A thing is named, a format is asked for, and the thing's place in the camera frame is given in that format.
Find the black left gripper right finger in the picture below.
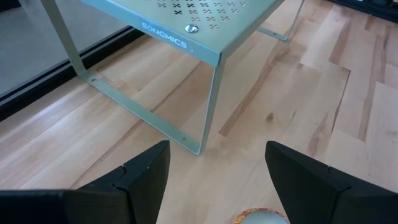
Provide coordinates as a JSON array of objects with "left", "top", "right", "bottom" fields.
[{"left": 265, "top": 141, "right": 398, "bottom": 224}]

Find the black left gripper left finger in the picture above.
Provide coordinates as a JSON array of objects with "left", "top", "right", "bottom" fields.
[{"left": 0, "top": 139, "right": 171, "bottom": 224}]

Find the candle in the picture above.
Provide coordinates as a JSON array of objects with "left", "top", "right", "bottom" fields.
[{"left": 233, "top": 207, "right": 290, "bottom": 224}]

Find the green perforated metal shelf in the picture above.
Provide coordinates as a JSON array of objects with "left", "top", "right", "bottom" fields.
[{"left": 40, "top": 0, "right": 306, "bottom": 156}]

